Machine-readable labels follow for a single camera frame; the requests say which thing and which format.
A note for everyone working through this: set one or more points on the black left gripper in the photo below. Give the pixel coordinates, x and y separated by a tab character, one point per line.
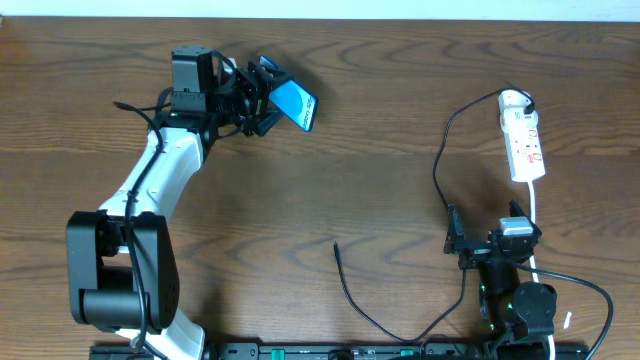
260	100

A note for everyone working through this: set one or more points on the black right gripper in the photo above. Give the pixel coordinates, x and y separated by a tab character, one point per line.
480	252

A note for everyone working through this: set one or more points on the blue Samsung Galaxy smartphone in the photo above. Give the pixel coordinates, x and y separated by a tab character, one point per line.
296	102

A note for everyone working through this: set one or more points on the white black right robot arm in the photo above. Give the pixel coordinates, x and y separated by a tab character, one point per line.
519	313

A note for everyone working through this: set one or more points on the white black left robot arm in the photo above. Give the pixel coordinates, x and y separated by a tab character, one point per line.
122	272

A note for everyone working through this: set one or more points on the white USB charger plug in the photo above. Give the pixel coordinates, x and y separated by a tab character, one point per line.
510	98

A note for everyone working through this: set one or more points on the white power strip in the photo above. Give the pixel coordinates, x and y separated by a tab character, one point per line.
522	143

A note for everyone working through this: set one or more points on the white paper scrap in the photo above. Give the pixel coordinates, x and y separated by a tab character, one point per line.
567	320

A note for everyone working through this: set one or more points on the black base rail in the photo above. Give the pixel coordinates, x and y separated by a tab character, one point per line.
439	350

